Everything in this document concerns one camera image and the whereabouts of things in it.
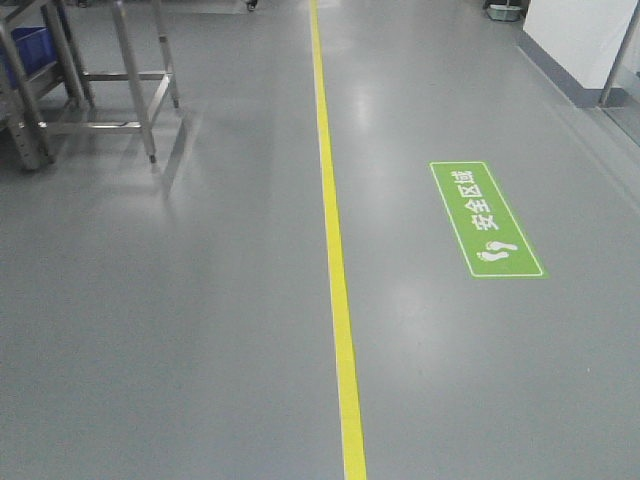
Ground distant blue bins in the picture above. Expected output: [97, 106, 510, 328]
[11, 26, 58, 75]

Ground steel table frame legs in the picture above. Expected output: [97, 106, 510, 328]
[0, 0, 182, 172]

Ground green floor safety sign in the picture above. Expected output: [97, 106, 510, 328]
[429, 161, 546, 279]

